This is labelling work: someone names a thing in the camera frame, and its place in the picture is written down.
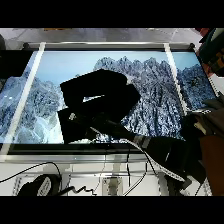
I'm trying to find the heap of clothes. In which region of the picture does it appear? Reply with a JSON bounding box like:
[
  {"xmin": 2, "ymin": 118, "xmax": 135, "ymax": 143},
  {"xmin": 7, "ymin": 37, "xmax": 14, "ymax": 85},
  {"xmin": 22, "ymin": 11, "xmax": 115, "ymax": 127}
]
[{"xmin": 196, "ymin": 28, "xmax": 224, "ymax": 78}]

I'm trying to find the grey garment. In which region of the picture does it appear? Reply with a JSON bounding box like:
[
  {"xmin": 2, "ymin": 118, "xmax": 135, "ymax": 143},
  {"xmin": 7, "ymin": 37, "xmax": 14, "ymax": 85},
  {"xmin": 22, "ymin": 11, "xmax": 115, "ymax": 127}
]
[{"xmin": 184, "ymin": 96, "xmax": 224, "ymax": 136}]

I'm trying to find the brown garment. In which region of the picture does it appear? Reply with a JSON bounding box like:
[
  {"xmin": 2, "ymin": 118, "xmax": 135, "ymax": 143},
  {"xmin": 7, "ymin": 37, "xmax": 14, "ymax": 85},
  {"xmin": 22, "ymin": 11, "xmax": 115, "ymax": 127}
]
[{"xmin": 199, "ymin": 133, "xmax": 224, "ymax": 197}]

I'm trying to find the black cable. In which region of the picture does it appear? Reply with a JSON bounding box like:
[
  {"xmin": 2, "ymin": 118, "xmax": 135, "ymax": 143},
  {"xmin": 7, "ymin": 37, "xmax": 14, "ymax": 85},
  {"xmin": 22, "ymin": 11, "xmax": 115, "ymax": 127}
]
[
  {"xmin": 121, "ymin": 143, "xmax": 149, "ymax": 197},
  {"xmin": 0, "ymin": 161, "xmax": 63, "ymax": 184},
  {"xmin": 59, "ymin": 185, "xmax": 98, "ymax": 197}
]

